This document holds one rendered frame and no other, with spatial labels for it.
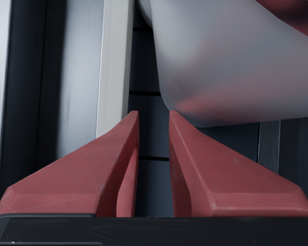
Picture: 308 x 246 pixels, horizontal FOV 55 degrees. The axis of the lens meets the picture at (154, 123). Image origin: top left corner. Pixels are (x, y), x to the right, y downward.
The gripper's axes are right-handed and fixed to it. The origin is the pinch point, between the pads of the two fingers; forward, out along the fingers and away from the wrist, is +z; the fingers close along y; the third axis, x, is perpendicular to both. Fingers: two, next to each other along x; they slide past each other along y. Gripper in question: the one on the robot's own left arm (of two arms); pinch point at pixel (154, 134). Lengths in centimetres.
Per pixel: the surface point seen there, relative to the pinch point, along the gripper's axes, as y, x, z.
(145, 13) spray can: 0.5, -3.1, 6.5
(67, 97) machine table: 6.7, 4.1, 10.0
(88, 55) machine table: 5.1, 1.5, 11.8
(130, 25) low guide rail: 1.2, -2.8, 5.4
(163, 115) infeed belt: -0.6, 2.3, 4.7
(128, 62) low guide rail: 1.3, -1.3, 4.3
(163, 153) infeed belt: -0.6, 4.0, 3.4
